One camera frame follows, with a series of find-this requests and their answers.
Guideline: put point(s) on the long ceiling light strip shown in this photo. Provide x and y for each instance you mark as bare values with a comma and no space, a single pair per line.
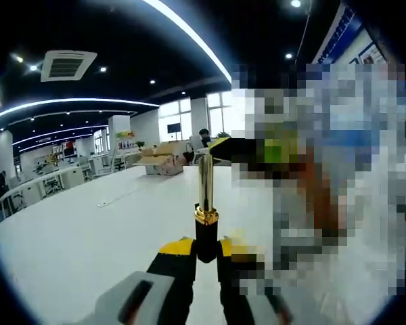
189,34

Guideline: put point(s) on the open cardboard box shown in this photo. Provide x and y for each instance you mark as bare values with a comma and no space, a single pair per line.
159,155

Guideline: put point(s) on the row of white desks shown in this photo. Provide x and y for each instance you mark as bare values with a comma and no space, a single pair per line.
37,189

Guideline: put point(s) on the blue wall poster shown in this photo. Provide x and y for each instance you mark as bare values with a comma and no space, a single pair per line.
341,37

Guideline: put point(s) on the potted green plant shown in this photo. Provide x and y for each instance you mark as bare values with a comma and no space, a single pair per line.
140,144
223,135

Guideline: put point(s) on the white ceiling air conditioner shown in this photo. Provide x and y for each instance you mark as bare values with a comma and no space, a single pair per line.
67,66

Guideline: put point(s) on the black and gold lipstick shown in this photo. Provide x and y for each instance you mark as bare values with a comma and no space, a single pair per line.
206,233

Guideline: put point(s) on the black monitor on stand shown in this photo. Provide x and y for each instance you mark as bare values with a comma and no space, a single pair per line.
174,128

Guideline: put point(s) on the curved ceiling light strip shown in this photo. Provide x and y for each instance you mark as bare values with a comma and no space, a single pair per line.
88,100

